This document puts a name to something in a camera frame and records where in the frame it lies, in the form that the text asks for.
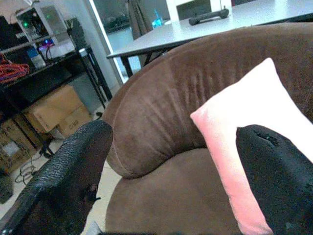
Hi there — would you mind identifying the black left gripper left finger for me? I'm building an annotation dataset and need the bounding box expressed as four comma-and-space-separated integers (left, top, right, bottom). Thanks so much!
0, 119, 114, 235

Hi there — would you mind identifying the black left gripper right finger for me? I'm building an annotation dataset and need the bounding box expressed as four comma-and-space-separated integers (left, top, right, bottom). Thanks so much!
235, 124, 313, 235

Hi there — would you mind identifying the pink square pillow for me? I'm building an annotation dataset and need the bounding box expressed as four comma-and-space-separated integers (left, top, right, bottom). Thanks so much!
190, 57, 313, 235

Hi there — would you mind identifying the brown suede sofa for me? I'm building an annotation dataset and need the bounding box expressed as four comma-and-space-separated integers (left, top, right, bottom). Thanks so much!
101, 22, 313, 235

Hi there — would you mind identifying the small printed cardboard box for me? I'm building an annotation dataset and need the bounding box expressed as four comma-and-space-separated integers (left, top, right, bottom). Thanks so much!
56, 106, 93, 139

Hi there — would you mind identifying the brown cardboard box with label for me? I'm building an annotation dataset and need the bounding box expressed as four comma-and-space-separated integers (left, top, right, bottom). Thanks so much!
0, 115, 44, 174

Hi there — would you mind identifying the large brown cardboard box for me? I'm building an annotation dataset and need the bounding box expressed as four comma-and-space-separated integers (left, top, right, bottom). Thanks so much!
23, 84, 93, 134

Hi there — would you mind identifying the black metal shelf rack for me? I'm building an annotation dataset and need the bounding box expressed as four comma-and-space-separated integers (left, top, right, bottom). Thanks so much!
0, 17, 113, 159

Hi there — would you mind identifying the white computer case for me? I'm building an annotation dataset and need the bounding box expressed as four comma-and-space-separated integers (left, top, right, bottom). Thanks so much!
15, 2, 75, 58

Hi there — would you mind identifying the grey folding table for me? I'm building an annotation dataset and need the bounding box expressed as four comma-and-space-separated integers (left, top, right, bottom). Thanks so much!
106, 0, 313, 78

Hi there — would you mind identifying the brown curtain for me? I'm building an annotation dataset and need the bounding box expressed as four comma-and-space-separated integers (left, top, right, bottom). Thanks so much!
125, 0, 154, 41

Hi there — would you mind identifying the black handheld controller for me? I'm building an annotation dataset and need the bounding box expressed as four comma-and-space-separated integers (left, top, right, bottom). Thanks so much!
188, 8, 230, 26

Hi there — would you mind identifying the blue glowing device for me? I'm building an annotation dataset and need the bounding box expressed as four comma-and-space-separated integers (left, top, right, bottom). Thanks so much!
151, 9, 165, 29

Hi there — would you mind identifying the grey floor cable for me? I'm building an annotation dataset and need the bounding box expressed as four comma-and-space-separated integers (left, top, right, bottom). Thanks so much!
14, 144, 49, 187

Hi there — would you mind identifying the red braided cable bundle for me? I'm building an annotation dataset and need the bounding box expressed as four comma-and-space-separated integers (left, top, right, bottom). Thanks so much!
0, 55, 30, 85

